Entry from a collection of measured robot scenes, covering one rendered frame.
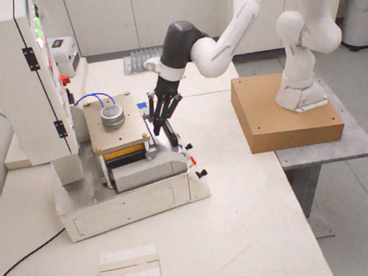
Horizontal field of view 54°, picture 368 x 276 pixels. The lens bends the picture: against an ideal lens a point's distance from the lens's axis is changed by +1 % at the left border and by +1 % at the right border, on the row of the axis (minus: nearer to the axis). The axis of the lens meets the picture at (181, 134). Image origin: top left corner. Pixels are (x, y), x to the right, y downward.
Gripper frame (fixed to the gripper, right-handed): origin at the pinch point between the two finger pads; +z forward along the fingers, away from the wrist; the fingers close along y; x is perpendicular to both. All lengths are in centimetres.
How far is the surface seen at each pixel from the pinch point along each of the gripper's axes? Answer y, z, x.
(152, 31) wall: 76, 55, 232
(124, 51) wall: 53, 81, 238
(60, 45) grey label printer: -24, 15, 96
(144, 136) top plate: -9.5, -5.7, -13.3
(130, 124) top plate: -12.2, -4.7, -5.4
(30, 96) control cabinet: -43, -22, -16
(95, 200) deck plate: -22.9, 18.4, -16.1
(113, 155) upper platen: -17.6, 4.2, -10.3
